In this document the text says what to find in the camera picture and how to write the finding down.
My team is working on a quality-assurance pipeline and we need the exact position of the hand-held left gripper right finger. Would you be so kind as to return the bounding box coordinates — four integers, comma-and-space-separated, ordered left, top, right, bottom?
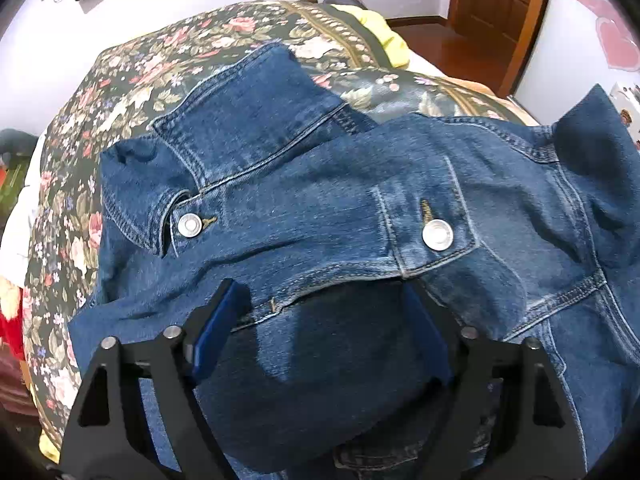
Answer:
404, 279, 587, 480

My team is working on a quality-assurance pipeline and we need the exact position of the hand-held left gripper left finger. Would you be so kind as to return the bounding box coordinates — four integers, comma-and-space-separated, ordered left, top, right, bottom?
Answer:
59, 279, 252, 480

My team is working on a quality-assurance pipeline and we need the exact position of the blue denim jacket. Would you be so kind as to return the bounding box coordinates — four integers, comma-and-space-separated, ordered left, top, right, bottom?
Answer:
67, 42, 640, 480

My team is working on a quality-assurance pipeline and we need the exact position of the red plush toy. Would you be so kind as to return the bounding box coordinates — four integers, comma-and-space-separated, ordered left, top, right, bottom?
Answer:
0, 280, 27, 362

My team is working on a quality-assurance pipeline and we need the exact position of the white cloth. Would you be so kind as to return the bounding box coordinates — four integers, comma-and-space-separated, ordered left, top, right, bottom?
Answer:
0, 140, 49, 283

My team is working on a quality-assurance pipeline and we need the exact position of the green bag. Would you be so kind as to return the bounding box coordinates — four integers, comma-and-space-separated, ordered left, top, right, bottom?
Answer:
0, 164, 32, 212

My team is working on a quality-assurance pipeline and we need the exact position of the dark floral bedspread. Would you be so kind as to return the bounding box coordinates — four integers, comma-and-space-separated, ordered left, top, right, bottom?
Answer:
22, 0, 542, 443

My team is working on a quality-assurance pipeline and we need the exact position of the bear print wall sticker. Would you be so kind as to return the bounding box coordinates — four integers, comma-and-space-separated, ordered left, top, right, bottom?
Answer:
607, 82, 640, 152

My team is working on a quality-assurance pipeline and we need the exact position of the pink heart wall sticker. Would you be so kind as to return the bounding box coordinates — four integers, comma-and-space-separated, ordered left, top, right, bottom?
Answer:
555, 0, 640, 72

